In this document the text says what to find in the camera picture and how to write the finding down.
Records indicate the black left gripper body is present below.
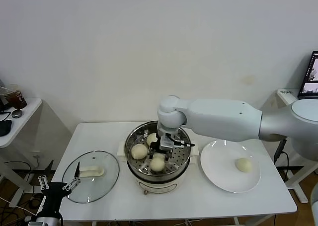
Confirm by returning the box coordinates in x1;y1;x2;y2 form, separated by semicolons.
37;183;72;217

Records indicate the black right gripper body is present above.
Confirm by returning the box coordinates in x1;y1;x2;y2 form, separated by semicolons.
150;141;173;155

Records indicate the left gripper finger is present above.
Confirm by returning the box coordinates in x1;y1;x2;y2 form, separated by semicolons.
38;160;55;190
62;161;81;191

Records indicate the white steamed baozi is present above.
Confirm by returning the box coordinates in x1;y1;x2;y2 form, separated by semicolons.
149;154;165;172
146;133;158;147
131;144;149;160
235;157;253;173

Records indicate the glass lid with cream handle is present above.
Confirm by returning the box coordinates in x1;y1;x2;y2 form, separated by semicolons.
61;151;120;204

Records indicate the perforated stainless steel steamer basket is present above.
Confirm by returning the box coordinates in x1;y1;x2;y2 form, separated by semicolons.
124;121;192;177

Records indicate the steel steamer pot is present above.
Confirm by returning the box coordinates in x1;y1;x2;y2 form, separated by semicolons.
116;141;199;196

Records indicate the white round plate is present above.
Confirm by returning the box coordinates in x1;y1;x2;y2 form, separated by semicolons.
200;140;261;193

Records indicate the white side table with cup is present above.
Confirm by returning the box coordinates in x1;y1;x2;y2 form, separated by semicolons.
0;98;43;207

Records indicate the iced coffee plastic cup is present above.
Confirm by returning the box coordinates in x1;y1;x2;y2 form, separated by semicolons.
3;84;27;110

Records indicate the black desk device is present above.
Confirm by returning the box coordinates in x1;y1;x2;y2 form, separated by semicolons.
0;78;10;114

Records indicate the white side table with laptop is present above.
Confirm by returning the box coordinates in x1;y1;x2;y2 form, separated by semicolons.
276;88;310;204

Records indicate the open black laptop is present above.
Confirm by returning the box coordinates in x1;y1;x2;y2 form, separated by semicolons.
299;51;318;99

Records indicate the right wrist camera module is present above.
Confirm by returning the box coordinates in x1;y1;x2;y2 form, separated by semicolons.
159;134;196;152

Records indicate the black cable with adapter block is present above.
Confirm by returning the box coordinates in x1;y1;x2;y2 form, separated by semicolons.
273;139;290;183

